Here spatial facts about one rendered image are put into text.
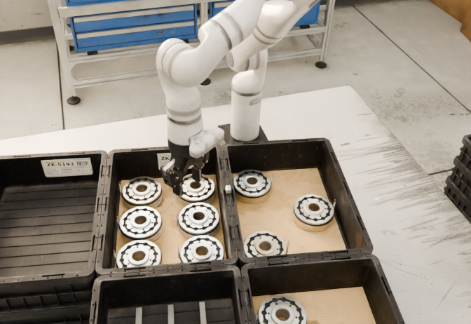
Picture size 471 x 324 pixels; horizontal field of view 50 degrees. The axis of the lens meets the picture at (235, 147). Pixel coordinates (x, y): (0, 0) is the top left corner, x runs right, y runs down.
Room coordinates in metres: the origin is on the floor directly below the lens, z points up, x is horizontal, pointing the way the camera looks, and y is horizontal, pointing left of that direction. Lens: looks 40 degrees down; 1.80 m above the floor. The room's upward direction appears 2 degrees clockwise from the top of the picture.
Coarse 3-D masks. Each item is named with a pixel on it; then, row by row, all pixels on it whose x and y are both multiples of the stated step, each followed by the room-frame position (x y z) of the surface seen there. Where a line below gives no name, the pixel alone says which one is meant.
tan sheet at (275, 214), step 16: (288, 176) 1.03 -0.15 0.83; (304, 176) 1.03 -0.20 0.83; (272, 192) 0.97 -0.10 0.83; (288, 192) 0.97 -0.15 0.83; (304, 192) 0.97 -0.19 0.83; (320, 192) 0.97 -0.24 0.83; (240, 208) 0.90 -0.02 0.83; (256, 208) 0.91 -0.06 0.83; (272, 208) 0.91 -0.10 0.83; (288, 208) 0.91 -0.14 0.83; (240, 224) 0.85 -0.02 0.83; (256, 224) 0.85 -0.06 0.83; (272, 224) 0.85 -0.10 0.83; (288, 224) 0.85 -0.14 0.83; (336, 224) 0.86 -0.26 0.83; (288, 240) 0.80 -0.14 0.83; (304, 240) 0.81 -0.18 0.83; (320, 240) 0.81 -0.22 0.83; (336, 240) 0.81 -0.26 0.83
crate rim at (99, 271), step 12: (108, 156) 0.98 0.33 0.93; (108, 168) 0.93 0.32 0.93; (108, 180) 0.89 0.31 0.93; (108, 192) 0.85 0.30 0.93; (108, 204) 0.81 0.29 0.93; (228, 204) 0.82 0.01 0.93; (228, 216) 0.78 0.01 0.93; (228, 228) 0.75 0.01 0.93; (228, 240) 0.72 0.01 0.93; (96, 264) 0.64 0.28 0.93; (168, 264) 0.64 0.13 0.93; (180, 264) 0.65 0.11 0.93; (192, 264) 0.65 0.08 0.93; (204, 264) 0.65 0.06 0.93; (216, 264) 0.65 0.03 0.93; (228, 264) 0.65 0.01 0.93
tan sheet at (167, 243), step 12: (216, 180) 1.01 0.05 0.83; (168, 192) 0.95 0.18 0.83; (216, 192) 0.96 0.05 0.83; (120, 204) 0.90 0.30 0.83; (168, 204) 0.91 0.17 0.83; (180, 204) 0.91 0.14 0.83; (216, 204) 0.92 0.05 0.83; (120, 216) 0.86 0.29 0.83; (168, 216) 0.87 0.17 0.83; (168, 228) 0.83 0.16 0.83; (120, 240) 0.79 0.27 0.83; (156, 240) 0.79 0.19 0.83; (168, 240) 0.79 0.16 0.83; (180, 240) 0.79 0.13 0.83; (168, 252) 0.75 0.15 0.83
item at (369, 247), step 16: (224, 144) 1.04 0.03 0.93; (240, 144) 1.04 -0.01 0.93; (256, 144) 1.05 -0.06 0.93; (272, 144) 1.05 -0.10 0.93; (224, 160) 0.98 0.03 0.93; (336, 160) 0.99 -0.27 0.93; (352, 208) 0.82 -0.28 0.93; (240, 240) 0.72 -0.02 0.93; (368, 240) 0.73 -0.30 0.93; (240, 256) 0.67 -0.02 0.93; (272, 256) 0.68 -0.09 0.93; (288, 256) 0.68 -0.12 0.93; (304, 256) 0.68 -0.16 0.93; (320, 256) 0.68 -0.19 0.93
